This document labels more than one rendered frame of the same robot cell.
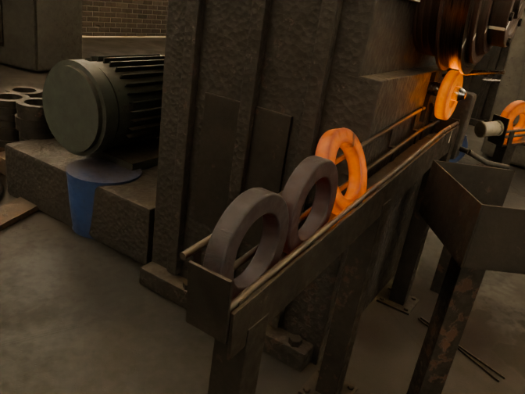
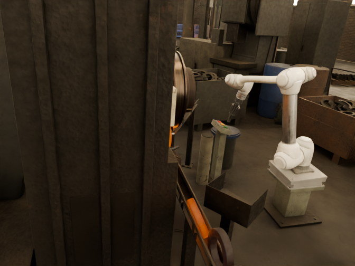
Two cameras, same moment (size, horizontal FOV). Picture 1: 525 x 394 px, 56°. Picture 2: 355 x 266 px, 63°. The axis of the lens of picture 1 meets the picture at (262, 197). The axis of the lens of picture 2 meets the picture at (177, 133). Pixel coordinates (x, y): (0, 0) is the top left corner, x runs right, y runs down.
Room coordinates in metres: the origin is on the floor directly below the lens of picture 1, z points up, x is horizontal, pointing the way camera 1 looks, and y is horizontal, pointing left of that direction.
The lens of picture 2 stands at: (0.37, 0.73, 1.55)
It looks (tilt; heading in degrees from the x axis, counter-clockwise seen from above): 22 degrees down; 312
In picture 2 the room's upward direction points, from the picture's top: 4 degrees clockwise
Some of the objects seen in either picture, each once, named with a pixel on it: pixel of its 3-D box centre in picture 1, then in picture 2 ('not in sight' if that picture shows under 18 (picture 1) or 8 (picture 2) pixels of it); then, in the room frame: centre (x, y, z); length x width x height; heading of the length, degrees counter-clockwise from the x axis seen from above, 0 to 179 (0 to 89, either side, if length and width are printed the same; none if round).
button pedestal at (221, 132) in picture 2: not in sight; (218, 152); (1.84, -1.51, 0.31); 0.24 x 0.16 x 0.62; 150
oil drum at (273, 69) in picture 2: not in sight; (277, 90); (2.54, -4.16, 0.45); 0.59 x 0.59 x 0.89
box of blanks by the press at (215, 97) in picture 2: not in sight; (206, 96); (3.10, -2.87, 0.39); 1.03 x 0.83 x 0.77; 75
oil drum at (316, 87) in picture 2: not in sight; (305, 91); (2.22, -4.61, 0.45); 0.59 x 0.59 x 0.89
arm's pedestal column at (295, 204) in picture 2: not in sight; (291, 196); (1.08, -1.58, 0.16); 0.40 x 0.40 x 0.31; 58
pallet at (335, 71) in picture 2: not in sight; (334, 76); (3.04, -9.11, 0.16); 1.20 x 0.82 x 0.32; 140
